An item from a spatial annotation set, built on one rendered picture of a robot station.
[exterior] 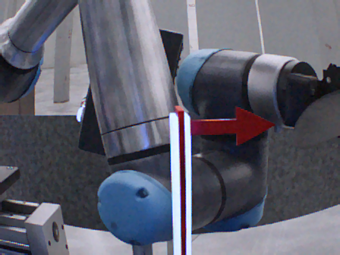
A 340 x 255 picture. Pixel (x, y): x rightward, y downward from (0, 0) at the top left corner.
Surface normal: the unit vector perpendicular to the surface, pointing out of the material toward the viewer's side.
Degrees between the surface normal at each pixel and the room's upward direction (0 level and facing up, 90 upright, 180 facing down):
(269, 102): 103
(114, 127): 89
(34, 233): 90
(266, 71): 57
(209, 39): 90
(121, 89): 84
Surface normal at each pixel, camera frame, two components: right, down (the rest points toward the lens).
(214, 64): -0.64, -0.45
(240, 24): -0.30, 0.14
